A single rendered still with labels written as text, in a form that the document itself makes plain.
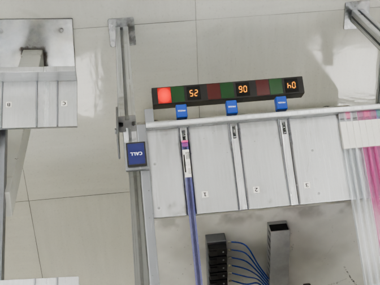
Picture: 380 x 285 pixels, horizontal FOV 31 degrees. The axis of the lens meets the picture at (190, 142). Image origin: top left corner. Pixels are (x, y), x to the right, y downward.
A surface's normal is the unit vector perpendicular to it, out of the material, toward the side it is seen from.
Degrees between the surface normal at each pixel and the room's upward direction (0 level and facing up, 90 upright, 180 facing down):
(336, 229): 0
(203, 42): 0
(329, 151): 43
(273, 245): 0
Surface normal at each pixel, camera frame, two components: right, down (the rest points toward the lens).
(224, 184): 0.05, -0.25
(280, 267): 0.11, 0.47
